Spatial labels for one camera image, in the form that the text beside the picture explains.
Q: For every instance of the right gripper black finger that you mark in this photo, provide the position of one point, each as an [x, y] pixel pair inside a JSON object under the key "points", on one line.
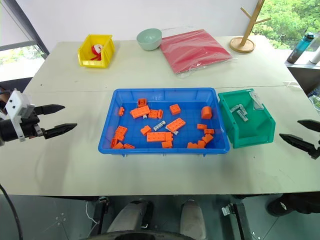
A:
{"points": [[312, 125], [300, 143]]}

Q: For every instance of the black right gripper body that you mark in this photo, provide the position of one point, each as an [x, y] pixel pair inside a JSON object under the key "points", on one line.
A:
{"points": [[317, 155]]}

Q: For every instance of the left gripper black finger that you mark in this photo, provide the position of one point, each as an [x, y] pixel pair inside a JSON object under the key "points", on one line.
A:
{"points": [[50, 109], [58, 129]]}

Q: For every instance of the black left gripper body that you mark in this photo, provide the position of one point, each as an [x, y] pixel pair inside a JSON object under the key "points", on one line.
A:
{"points": [[32, 127]]}

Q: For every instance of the green plastic bin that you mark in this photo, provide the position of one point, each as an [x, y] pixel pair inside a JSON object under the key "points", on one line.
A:
{"points": [[252, 132]]}

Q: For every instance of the clear plastic packet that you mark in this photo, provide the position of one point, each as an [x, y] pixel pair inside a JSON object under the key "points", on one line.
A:
{"points": [[315, 97]]}

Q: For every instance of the blue plastic tray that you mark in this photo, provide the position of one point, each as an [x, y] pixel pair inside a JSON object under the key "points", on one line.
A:
{"points": [[110, 140]]}

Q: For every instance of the black shoe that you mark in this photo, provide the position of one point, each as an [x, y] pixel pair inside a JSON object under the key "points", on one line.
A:
{"points": [[292, 205]]}

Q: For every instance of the clear plastic label holder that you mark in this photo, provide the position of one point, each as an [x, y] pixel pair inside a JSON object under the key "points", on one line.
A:
{"points": [[257, 102]]}

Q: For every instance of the grey bricks in green bin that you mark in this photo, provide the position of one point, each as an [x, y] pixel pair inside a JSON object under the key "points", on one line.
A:
{"points": [[243, 115]]}

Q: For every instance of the yellow plastic bin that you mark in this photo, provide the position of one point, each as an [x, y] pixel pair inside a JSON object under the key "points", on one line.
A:
{"points": [[86, 53]]}

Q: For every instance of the red and white toy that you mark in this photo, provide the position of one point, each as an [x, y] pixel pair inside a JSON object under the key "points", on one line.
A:
{"points": [[97, 51]]}

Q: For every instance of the dark blue water bottle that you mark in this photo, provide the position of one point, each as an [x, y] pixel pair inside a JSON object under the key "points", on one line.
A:
{"points": [[298, 48]]}

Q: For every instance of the long orange block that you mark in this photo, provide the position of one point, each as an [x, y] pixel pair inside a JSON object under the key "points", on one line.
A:
{"points": [[175, 124], [159, 137], [139, 112]]}

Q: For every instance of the small square orange block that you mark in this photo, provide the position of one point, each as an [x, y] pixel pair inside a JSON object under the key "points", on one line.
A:
{"points": [[142, 102]]}

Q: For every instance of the black table leg with caster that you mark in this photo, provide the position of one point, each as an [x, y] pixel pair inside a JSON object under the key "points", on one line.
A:
{"points": [[237, 220], [101, 212]]}

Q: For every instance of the rounded orange block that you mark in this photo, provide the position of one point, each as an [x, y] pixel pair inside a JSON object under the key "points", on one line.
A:
{"points": [[206, 113]]}

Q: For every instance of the wooden mug tree stand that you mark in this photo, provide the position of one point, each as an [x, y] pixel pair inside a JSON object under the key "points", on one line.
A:
{"points": [[243, 43]]}

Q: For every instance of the grey rounded leg shape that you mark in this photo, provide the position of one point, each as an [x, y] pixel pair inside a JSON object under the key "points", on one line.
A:
{"points": [[192, 217], [128, 217]]}

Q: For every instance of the pale green bowl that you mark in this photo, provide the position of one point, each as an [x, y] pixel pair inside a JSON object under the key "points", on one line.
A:
{"points": [[149, 40]]}

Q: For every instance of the red cloth in bag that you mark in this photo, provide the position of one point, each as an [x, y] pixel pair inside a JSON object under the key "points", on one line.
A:
{"points": [[195, 50]]}

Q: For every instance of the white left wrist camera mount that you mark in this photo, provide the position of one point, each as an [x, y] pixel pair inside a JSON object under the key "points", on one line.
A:
{"points": [[16, 103]]}

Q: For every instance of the dark window frame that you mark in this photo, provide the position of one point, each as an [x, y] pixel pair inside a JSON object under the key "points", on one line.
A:
{"points": [[37, 37]]}

